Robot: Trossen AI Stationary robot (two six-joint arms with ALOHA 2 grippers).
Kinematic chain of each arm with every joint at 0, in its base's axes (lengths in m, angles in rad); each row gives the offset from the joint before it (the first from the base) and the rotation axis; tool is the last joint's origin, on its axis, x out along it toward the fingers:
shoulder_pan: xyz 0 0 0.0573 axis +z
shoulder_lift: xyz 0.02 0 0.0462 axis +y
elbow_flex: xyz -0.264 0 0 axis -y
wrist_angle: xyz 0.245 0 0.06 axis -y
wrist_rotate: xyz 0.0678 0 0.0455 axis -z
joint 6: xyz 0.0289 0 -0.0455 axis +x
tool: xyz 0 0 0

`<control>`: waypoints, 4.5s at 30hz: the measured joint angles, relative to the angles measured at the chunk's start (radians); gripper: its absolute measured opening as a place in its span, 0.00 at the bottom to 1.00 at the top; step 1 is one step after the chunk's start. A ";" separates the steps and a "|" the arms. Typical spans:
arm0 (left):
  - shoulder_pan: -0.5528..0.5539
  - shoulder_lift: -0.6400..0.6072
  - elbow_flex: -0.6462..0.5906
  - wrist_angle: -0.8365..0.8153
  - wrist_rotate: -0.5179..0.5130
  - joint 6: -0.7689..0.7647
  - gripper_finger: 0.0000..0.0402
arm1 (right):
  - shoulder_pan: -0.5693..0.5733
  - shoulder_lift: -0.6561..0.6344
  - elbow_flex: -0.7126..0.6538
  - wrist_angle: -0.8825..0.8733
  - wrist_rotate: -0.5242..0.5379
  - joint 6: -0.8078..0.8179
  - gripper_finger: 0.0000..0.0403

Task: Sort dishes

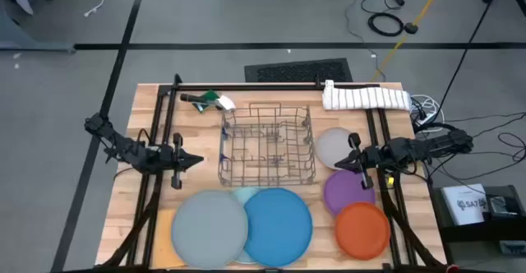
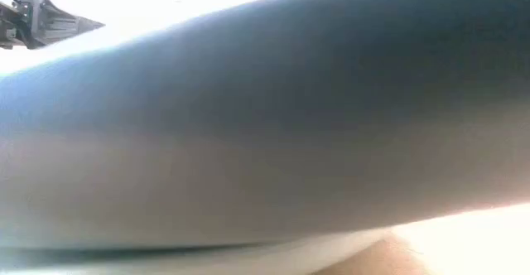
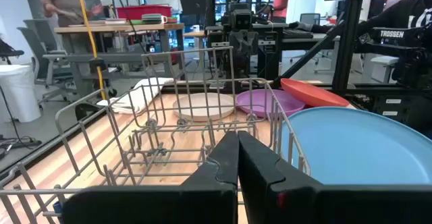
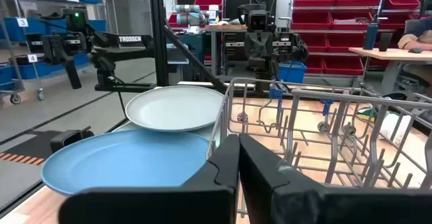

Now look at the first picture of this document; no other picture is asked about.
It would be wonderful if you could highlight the black storage box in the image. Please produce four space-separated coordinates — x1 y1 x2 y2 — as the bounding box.
430 184 526 261

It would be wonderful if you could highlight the grey wire dish rack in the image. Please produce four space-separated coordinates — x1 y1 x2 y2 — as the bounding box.
217 102 316 187

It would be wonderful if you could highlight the green sponge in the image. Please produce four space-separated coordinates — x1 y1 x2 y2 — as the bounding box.
192 90 223 113

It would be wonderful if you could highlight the white printed booklet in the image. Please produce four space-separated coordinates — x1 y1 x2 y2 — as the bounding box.
441 183 491 226

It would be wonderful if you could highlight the coiled black cable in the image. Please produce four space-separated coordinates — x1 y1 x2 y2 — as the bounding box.
367 12 405 38

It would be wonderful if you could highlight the small purple plate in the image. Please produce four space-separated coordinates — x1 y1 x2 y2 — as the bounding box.
323 169 377 219

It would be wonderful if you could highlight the black metal table frame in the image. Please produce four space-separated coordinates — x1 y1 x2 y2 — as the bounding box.
96 73 451 273

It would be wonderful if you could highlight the yellow-orange cloth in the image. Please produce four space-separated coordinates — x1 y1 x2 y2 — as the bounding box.
151 209 186 270

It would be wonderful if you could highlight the black handled dish brush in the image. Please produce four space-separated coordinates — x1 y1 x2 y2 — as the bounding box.
179 92 238 112

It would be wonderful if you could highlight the large light teal plate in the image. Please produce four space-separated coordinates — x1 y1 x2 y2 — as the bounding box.
229 186 262 266

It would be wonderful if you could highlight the yellow hanging cable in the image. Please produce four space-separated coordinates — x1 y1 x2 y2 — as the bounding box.
369 0 449 83

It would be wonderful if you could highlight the small orange plate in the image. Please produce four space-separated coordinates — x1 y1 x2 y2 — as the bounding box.
335 201 391 261

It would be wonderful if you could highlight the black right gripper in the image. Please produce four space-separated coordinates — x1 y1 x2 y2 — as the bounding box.
335 132 385 190

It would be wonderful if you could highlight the small beige plate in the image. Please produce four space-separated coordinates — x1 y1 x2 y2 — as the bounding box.
315 127 362 170

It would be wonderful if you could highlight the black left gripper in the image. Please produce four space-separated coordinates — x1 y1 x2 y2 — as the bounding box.
158 132 205 190

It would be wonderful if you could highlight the large blue plate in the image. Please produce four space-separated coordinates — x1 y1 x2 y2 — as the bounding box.
242 187 314 268

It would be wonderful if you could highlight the black floor mat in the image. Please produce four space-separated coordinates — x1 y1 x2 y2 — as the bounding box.
244 58 353 83

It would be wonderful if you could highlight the large grey plate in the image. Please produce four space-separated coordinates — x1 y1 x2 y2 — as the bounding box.
171 189 250 270

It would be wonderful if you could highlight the white cable bundle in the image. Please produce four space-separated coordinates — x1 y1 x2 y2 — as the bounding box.
409 94 441 133

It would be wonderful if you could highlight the black hanging cable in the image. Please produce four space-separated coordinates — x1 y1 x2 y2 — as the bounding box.
437 0 507 113

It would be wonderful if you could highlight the grey furniture base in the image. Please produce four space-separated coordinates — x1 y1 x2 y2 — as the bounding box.
0 1 77 54

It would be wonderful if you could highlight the white striped towel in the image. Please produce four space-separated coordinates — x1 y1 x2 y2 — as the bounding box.
321 79 412 113

